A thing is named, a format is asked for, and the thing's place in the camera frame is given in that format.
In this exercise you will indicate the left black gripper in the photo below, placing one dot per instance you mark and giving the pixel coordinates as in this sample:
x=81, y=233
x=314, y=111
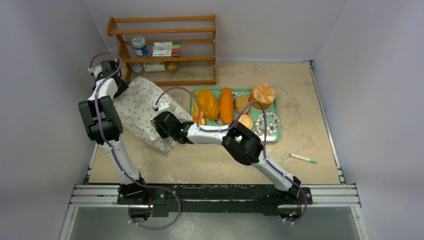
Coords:
x=123, y=88

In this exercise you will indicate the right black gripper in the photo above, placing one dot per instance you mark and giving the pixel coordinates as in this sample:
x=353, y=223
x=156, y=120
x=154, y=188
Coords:
x=160, y=124

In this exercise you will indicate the orange braided fake bread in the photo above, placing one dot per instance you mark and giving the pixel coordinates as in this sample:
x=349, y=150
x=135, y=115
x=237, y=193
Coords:
x=198, y=116

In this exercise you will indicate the white patterned paper bag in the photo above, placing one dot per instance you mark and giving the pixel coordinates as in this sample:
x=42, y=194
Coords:
x=135, y=109

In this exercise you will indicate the long orange fake baguette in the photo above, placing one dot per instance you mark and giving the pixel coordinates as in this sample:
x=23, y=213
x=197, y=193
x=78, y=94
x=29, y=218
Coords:
x=226, y=107

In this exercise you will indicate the small brown fake bread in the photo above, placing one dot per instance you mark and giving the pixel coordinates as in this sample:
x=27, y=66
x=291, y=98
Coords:
x=239, y=103

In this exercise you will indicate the pale yellow fake bun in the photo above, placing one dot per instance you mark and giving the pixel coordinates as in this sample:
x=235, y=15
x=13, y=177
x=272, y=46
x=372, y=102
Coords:
x=246, y=120

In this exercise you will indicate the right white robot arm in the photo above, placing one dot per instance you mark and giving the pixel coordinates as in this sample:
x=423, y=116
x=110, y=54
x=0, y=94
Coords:
x=241, y=143

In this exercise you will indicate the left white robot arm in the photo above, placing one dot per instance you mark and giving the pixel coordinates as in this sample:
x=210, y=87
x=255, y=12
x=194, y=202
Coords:
x=103, y=125

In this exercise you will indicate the small clear jar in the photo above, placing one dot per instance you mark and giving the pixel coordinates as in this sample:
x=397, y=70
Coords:
x=137, y=67

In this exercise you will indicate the blue lidded jar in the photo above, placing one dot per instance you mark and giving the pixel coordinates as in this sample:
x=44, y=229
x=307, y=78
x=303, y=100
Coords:
x=140, y=46

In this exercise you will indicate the white small box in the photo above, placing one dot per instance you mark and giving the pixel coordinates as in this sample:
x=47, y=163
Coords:
x=154, y=67

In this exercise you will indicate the pack of coloured markers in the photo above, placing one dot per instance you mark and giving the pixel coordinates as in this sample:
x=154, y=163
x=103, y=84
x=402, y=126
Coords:
x=166, y=49

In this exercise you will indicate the yellow grey sharpener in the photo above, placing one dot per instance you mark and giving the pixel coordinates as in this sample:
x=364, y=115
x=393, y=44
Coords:
x=172, y=67

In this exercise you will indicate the wooden shelf rack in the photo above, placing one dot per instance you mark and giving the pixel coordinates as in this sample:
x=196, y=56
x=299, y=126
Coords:
x=126, y=52

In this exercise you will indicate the green floral tray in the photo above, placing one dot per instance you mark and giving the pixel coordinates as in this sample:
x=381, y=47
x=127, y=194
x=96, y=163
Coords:
x=271, y=117

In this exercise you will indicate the green white pen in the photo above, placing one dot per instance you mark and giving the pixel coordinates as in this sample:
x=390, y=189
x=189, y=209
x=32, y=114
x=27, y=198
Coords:
x=303, y=158

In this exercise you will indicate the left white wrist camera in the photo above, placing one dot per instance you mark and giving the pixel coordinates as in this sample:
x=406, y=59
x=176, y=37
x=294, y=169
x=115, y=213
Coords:
x=95, y=71

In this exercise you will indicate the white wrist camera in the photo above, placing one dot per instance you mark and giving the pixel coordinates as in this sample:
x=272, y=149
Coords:
x=95, y=71
x=161, y=107

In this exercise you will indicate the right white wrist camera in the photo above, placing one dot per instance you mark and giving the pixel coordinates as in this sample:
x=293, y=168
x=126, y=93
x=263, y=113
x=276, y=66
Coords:
x=161, y=107

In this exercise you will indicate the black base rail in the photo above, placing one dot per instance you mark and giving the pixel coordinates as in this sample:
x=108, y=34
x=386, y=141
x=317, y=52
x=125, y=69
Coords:
x=165, y=198

